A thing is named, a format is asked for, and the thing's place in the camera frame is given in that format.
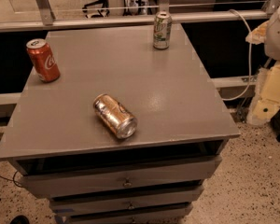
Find metal railing frame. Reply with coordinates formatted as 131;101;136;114
0;0;280;32

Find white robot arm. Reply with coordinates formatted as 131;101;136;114
245;7;280;126

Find top grey drawer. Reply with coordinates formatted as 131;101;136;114
21;155;222;198

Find bottom grey drawer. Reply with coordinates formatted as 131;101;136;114
67;203;192;224

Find grey drawer cabinet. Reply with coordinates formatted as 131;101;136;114
0;25;239;224

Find green white 7up can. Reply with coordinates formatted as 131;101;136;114
153;11;172;49

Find gold silver lying can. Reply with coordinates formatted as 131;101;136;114
93;94;137;139

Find grey drawer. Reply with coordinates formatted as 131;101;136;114
21;155;222;198
49;183;203;217
67;203;192;224

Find black office chair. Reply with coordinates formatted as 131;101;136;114
82;0;109;19

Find black floor cable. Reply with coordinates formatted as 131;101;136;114
0;170;23;189

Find middle grey drawer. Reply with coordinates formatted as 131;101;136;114
49;183;203;217

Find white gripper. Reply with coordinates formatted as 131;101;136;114
245;21;280;126

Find red coke can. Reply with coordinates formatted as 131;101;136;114
26;38;61;82

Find white cable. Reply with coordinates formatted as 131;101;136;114
222;8;254;102

